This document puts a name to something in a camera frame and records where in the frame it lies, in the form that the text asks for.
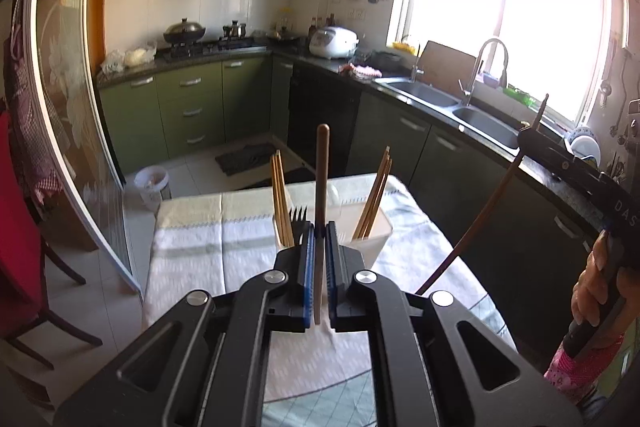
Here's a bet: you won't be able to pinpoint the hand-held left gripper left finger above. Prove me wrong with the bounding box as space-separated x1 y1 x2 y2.
54 222 316 427

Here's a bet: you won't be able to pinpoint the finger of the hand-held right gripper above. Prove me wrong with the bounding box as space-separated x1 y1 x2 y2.
517 126 602 196

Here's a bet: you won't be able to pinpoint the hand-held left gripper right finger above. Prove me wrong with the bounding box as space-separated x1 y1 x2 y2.
325 221 583 427

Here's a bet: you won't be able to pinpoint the black fork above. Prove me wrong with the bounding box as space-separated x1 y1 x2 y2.
289 205 309 250

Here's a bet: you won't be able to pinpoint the white plastic utensil holder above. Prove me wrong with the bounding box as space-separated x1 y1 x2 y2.
272 202 392 269

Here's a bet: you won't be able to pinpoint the light wooden chopstick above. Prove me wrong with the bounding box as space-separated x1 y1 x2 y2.
270 154 288 248
276 150 296 248
352 146 391 240
364 157 393 240

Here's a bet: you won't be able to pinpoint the brown wooden spoon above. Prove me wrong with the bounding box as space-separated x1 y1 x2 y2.
313 123 331 326

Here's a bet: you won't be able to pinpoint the long dark wooden chopstick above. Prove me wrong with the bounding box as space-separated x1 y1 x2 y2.
414 93 551 297

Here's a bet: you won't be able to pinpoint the person's right forearm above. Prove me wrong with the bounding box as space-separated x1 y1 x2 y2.
544 332 626 403

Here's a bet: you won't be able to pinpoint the person's right hand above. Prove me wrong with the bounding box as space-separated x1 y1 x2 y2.
571 232 640 339

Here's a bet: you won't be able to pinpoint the white dishes in rack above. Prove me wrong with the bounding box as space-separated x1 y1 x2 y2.
565 127 601 168

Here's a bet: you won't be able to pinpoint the green plastic item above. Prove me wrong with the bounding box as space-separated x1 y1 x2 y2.
502 86 533 105

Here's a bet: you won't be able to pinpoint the hanging metal ladles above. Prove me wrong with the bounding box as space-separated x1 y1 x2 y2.
597 42 631 148

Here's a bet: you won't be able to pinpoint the steel kitchen sink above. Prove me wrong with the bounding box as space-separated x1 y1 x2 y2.
375 77 521 150

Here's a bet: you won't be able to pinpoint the striped pale tablecloth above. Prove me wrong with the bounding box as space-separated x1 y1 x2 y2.
142 174 518 427

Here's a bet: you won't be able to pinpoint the large steel faucet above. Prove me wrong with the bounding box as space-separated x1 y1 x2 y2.
459 38 509 106

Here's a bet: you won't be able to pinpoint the dark sink cabinet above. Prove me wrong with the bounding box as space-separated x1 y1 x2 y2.
357 89 616 348

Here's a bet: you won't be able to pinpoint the dark floor mat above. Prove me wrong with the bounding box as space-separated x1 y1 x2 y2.
215 143 278 176

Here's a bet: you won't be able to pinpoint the brown cutting board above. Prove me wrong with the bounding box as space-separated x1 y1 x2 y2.
416 41 478 95

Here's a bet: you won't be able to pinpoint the kitchen window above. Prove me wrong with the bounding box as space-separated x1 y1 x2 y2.
387 0 631 122

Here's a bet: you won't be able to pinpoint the small steel faucet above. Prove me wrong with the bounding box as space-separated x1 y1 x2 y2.
410 42 426 82

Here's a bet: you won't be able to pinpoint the white trash bin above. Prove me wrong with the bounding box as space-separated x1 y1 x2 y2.
134 167 171 212

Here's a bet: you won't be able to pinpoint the black cooking pot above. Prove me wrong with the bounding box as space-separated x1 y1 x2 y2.
372 51 403 70

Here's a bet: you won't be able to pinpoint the green base cabinet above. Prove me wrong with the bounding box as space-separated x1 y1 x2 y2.
97 54 293 175

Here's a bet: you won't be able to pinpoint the pink dish cloth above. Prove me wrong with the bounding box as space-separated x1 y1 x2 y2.
339 63 382 80

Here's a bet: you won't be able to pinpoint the white rice cooker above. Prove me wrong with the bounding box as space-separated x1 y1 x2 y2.
309 27 360 59

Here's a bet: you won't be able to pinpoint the black gas stove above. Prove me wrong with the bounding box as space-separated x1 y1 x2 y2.
162 38 256 58

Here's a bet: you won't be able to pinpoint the black wok with lid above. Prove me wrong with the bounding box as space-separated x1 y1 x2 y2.
163 18 207 45

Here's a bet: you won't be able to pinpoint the plastic bags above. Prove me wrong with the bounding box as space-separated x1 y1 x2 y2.
100 41 158 75

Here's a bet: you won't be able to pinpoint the floral glass sliding door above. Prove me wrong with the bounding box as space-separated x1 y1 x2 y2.
25 0 138 293

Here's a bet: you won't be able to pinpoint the red wooden chair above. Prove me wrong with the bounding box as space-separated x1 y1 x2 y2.
0 99 103 370

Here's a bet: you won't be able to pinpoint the checked hanging cloth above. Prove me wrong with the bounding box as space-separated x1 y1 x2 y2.
5 0 66 192

